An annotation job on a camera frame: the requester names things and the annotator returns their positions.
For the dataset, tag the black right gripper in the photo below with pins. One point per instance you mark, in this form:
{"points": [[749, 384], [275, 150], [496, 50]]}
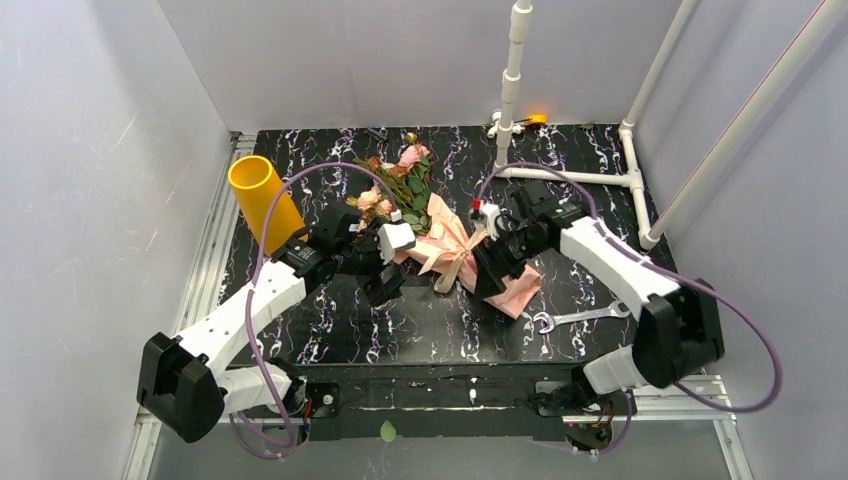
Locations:
{"points": [[491, 263]]}

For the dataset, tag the green fallen leaf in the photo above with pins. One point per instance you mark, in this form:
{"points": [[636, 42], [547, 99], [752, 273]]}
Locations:
{"points": [[388, 432]]}

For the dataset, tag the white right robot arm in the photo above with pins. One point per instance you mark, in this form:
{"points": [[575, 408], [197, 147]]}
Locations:
{"points": [[678, 326]]}

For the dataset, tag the pink rose bouquet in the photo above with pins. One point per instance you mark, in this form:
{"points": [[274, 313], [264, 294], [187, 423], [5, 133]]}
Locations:
{"points": [[409, 181]]}

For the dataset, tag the pink wrapping paper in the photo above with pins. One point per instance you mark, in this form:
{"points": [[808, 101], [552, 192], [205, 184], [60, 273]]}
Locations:
{"points": [[518, 292]]}

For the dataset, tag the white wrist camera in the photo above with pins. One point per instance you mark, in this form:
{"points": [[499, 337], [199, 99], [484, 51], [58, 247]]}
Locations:
{"points": [[486, 217], [394, 238]]}

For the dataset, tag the silver open-end wrench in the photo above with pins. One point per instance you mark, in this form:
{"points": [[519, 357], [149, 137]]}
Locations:
{"points": [[549, 322]]}

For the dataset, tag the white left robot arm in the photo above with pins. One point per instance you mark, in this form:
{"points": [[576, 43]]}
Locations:
{"points": [[187, 381]]}

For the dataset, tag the cream ribbon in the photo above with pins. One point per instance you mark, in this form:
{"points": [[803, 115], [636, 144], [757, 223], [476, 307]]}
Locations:
{"points": [[447, 252]]}

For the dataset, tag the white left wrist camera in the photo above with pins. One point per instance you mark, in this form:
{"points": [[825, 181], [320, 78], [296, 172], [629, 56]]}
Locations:
{"points": [[394, 238]]}

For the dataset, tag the yellow cylindrical vase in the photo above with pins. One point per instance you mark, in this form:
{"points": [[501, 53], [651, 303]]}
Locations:
{"points": [[255, 183]]}

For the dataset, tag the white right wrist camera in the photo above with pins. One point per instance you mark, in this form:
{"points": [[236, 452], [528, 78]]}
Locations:
{"points": [[486, 217]]}

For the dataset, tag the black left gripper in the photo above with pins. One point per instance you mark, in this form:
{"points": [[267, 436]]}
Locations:
{"points": [[374, 277]]}

